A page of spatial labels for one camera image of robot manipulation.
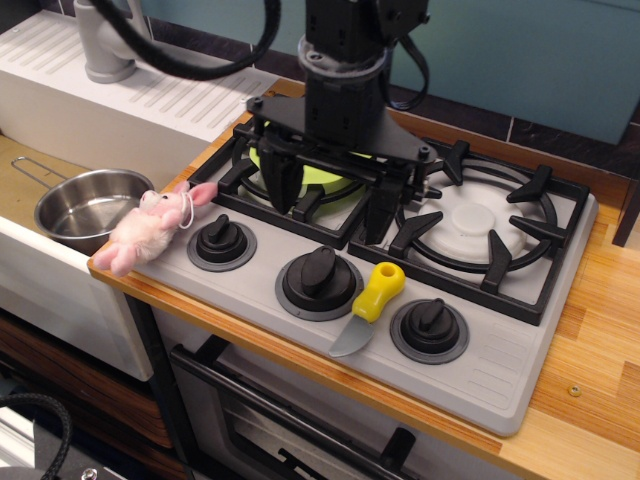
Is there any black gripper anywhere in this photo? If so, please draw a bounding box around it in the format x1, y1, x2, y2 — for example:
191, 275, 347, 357
248, 64, 432, 245

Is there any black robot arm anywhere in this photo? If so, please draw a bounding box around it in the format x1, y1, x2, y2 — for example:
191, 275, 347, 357
247, 1, 435, 244

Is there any lime green plate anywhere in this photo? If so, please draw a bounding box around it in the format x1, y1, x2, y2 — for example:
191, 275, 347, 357
247, 140, 348, 190

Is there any black middle stove knob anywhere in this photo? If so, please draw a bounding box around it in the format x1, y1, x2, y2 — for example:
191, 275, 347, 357
275, 246, 364, 322

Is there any black stove knob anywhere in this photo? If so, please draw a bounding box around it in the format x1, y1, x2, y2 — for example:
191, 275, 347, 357
275, 246, 364, 322
187, 214, 257, 273
389, 298, 470, 365

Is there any black left stove knob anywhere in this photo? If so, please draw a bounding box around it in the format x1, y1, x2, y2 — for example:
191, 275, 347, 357
187, 214, 257, 273

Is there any white right burner disc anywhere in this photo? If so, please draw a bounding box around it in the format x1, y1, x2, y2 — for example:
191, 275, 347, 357
418, 182, 527, 264

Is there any black right burner grate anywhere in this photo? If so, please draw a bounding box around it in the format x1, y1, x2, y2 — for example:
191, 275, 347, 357
348, 141, 598, 325

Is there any black right stove knob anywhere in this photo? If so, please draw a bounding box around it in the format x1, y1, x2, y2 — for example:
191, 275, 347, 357
389, 298, 470, 365

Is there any grey toy stove top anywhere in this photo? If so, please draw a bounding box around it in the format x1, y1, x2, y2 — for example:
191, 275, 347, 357
130, 149, 599, 438

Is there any pink plush bunny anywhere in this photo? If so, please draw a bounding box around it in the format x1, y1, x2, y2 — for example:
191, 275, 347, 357
93, 181, 218, 277

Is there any toy oven door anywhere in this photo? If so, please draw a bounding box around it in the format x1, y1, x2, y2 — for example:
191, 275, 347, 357
167, 336, 511, 479

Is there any stainless steel pot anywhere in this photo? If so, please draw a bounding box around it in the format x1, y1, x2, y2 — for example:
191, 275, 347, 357
11, 156, 154, 256

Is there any grey toy faucet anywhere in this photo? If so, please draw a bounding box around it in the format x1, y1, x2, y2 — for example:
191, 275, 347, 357
74, 0, 139, 84

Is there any white toy sink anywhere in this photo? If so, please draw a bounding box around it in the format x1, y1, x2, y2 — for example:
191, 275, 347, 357
1, 11, 275, 381

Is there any yellow handled toy knife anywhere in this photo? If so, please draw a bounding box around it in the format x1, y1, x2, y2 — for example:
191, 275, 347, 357
328, 262, 406, 358

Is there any black braided cable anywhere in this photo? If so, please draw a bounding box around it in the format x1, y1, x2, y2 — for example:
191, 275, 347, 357
87, 0, 283, 83

